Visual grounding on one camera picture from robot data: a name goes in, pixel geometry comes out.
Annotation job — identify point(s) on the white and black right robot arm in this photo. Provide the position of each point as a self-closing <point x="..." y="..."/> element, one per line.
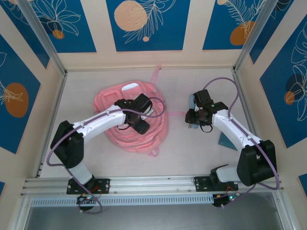
<point x="230" y="127"/>

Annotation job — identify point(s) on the pink student backpack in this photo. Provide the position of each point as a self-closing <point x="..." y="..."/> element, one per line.
<point x="153" y="141"/>

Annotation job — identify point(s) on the long aluminium base rail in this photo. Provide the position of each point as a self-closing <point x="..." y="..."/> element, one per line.
<point x="153" y="183"/>

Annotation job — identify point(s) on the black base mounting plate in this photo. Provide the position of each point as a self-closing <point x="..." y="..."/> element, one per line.
<point x="105" y="185"/>
<point x="200" y="184"/>

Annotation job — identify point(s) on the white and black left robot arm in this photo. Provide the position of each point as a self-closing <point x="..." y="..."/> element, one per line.
<point x="100" y="122"/>

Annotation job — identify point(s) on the blue panel orange oval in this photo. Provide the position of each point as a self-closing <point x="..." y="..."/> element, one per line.
<point x="14" y="72"/>

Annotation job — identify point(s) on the blue floral wall panel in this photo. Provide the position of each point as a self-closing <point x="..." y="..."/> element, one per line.
<point x="26" y="28"/>
<point x="271" y="24"/>

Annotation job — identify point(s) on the blue panel white flower outline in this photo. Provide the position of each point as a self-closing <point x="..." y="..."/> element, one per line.
<point x="79" y="36"/>

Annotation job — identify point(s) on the aluminium frame post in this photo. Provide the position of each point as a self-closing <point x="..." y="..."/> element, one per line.
<point x="252" y="33"/>
<point x="44" y="36"/>

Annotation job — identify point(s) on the light blue pencil case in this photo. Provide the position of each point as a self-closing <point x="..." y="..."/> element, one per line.
<point x="191" y="100"/>

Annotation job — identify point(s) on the controller board green light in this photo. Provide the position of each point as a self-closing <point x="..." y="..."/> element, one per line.
<point x="87" y="198"/>
<point x="226" y="198"/>

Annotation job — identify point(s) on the aluminium side rail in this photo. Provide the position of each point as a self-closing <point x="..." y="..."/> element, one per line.
<point x="57" y="95"/>
<point x="241" y="95"/>

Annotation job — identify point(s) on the blue panel dark circle flower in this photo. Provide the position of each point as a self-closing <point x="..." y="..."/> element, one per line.
<point x="275" y="95"/>

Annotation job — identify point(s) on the blue panel large peach circle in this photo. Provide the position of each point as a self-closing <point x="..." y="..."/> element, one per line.
<point x="168" y="36"/>

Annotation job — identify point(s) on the teal booklet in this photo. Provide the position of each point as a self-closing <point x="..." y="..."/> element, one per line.
<point x="226" y="143"/>

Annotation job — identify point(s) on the blue panel orange circle fern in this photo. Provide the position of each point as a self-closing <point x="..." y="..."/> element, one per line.
<point x="216" y="36"/>

